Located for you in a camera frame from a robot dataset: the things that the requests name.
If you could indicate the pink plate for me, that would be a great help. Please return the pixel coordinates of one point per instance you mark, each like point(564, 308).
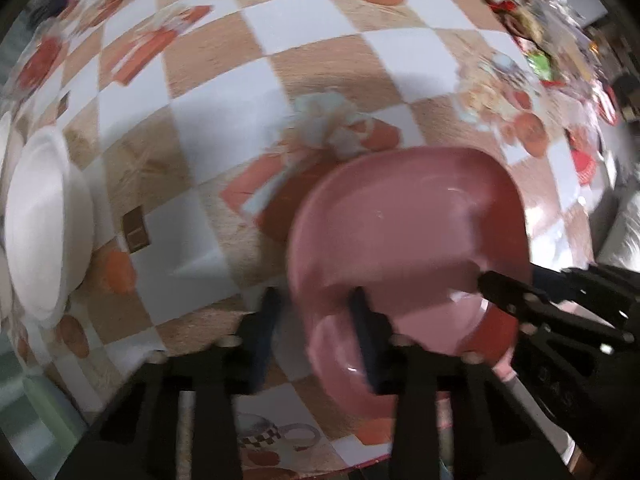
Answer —
point(410, 210)

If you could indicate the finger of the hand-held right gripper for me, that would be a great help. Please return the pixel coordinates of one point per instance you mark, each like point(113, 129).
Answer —
point(600, 290)
point(505, 292)

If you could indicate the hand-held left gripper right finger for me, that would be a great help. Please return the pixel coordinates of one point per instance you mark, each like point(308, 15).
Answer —
point(361, 330)

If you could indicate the red and white packet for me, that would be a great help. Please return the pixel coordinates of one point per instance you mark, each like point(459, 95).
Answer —
point(606, 105)

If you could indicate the checked printed tablecloth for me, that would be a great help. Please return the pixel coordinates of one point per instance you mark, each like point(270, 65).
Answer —
point(310, 25)

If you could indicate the green packet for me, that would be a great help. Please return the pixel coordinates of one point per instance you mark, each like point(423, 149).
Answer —
point(542, 62)

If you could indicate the pink bowl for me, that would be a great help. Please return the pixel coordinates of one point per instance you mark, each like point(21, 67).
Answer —
point(345, 355)

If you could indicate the pile of assorted packets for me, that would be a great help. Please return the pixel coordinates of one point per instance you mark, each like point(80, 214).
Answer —
point(550, 25)

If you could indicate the white sofa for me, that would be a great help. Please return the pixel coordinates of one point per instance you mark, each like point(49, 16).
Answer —
point(622, 235)

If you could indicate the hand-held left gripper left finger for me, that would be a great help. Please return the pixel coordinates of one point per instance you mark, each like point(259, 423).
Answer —
point(262, 320)

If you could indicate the white plate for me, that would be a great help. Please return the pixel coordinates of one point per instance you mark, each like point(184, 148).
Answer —
point(45, 225)

